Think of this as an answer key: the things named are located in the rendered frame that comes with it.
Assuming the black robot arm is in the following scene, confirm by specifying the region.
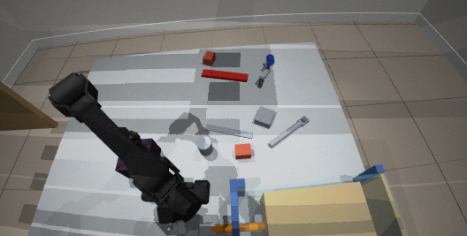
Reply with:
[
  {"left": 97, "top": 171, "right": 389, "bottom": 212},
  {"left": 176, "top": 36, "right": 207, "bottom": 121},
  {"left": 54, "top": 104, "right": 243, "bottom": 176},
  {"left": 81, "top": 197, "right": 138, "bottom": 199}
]
[{"left": 48, "top": 72, "right": 203, "bottom": 224}]

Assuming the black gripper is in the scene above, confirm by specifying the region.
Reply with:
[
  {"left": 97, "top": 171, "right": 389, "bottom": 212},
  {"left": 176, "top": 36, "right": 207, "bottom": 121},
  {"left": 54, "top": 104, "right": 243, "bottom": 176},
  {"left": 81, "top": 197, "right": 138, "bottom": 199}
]
[{"left": 142, "top": 180, "right": 211, "bottom": 204}]

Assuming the dark grey cylinder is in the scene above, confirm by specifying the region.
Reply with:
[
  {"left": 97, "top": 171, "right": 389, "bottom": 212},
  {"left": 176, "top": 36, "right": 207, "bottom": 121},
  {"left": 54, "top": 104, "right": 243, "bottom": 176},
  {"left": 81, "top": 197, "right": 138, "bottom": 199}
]
[{"left": 196, "top": 136, "right": 213, "bottom": 156}]

